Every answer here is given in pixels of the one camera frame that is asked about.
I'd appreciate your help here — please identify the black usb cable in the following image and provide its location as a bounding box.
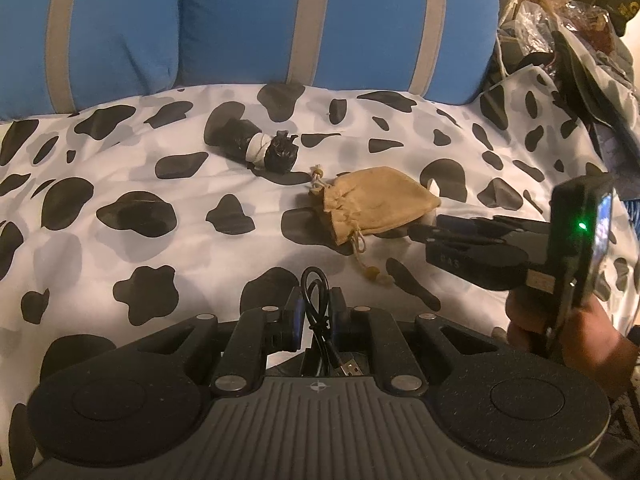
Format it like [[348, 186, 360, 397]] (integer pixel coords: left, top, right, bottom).
[[299, 265, 364, 378]]

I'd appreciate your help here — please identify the tan drawstring pouch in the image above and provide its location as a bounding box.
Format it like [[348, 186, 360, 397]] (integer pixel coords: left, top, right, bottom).
[[310, 166, 442, 286]]

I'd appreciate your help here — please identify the black and white bundle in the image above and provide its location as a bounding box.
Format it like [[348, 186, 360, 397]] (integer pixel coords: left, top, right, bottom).
[[204, 118, 298, 174]]

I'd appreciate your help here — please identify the person right hand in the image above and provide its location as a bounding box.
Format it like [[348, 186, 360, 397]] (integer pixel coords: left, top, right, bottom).
[[506, 289, 639, 399]]

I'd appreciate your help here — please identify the cow print blanket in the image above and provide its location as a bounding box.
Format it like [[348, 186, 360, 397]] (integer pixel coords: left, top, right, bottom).
[[1, 66, 639, 479]]

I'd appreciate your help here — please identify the blue striped cushion right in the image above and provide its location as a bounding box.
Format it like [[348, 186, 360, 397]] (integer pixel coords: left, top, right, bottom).
[[178, 0, 499, 104]]

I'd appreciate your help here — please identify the blue striped cushion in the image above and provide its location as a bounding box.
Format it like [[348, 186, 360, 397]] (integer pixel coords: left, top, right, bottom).
[[178, 0, 499, 104], [1, 0, 179, 120]]

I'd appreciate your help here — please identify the blue striped cushion left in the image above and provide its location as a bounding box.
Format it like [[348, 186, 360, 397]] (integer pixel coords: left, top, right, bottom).
[[1, 0, 179, 120]]

